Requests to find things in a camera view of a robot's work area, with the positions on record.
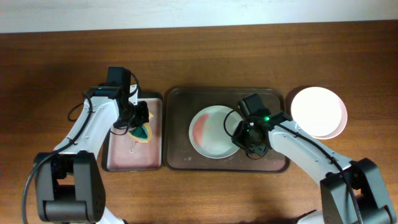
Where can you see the large brown serving tray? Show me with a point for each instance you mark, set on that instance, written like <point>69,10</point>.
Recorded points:
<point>183,103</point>

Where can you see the cream plate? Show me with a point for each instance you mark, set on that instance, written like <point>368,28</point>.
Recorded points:
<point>316,110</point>

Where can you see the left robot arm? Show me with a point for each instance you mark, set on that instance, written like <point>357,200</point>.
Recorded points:
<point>68,184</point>

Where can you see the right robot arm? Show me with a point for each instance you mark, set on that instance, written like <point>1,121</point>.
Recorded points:
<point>351,191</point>

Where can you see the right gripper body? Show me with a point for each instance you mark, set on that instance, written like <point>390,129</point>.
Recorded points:
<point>244,138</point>

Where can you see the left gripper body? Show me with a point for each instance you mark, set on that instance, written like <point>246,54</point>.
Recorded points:
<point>136,117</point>

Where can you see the small black tray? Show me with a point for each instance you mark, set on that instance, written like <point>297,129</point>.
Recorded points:
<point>124,152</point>

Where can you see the white plate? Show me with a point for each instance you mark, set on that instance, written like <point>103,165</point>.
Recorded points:
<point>342,124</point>

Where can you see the green yellow sponge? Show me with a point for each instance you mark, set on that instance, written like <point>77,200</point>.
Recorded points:
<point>140,132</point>

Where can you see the pale grey plate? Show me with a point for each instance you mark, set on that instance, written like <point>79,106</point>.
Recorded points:
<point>207,135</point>

